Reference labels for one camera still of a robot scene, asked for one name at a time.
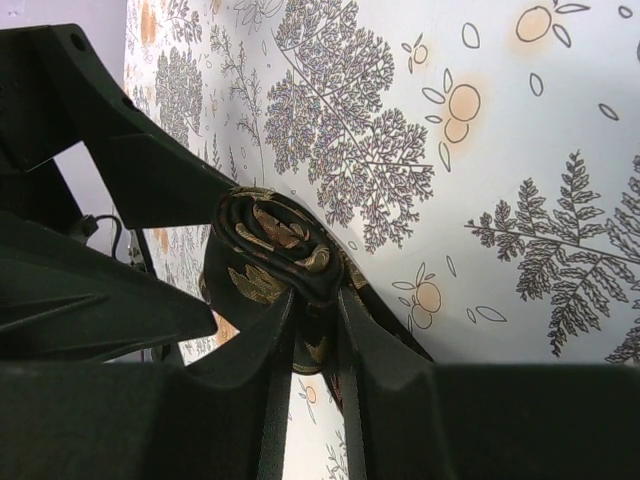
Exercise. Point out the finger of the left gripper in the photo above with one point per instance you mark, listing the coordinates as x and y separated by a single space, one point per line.
61 300
56 93

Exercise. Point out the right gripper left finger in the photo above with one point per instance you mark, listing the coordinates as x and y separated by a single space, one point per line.
224 417

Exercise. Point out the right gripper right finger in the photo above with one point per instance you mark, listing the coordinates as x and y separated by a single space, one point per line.
407 418

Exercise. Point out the black gold floral tie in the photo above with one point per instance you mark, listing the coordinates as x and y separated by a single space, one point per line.
261 245

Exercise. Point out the floral patterned table mat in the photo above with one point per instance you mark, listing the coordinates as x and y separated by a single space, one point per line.
478 160

